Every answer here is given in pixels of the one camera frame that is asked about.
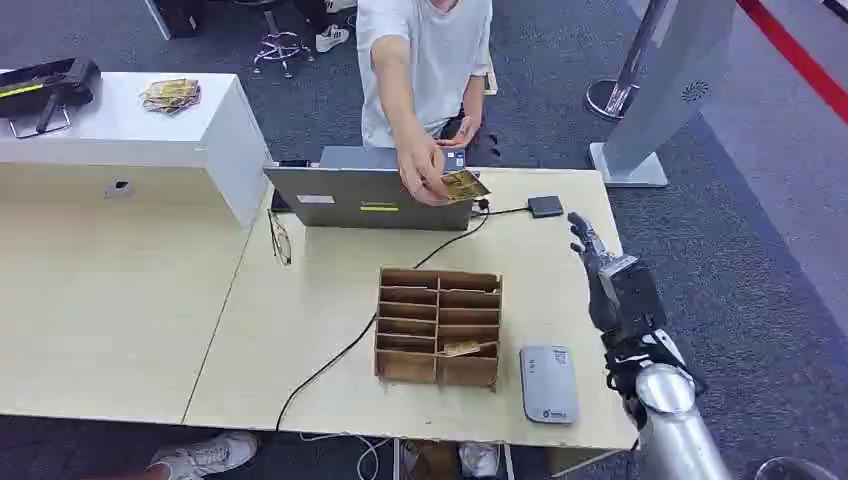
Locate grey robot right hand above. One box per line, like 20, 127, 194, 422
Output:
567, 211, 668, 336

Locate golden printed card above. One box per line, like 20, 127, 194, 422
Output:
439, 169, 492, 203

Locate grey flat router device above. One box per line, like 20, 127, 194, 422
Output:
519, 344, 580, 426

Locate small black square adapter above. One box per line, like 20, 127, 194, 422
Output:
527, 194, 565, 219

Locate golden card in slot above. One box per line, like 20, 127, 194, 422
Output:
439, 339, 483, 358

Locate wooden card box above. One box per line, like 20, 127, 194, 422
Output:
373, 266, 504, 393

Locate person's left hand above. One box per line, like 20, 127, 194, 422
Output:
437, 113, 482, 150

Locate person's hand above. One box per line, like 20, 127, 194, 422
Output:
437, 113, 482, 150
394, 135, 456, 207

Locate person's right hand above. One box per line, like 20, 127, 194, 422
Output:
394, 135, 456, 207

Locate grey standing panel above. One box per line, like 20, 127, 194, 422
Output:
588, 0, 738, 189

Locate brown cardboard box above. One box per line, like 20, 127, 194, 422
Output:
402, 441, 461, 480

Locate grey laptop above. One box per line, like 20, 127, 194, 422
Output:
262, 145, 480, 232

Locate grey round base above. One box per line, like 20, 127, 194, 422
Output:
753, 456, 844, 480

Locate person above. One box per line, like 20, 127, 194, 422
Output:
355, 0, 503, 168

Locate red barrier belt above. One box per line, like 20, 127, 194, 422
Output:
735, 0, 848, 125

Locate eyeglasses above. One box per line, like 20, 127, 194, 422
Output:
266, 207, 293, 268

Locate chrome stool base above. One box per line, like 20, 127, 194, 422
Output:
250, 9, 314, 80

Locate stack of golden cards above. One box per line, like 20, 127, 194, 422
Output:
139, 78, 202, 116

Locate black cabinet with white edge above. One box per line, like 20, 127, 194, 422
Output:
143, 0, 208, 41

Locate black device with yellow stripe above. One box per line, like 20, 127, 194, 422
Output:
0, 57, 103, 141

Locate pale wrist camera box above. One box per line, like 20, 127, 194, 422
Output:
597, 254, 641, 307

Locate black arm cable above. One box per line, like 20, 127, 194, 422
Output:
604, 329, 708, 429

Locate chrome stanchion post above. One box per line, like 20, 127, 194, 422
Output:
584, 0, 672, 123

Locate black power cable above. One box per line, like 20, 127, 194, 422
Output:
274, 197, 532, 434

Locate white cable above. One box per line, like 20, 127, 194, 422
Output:
298, 433, 393, 480

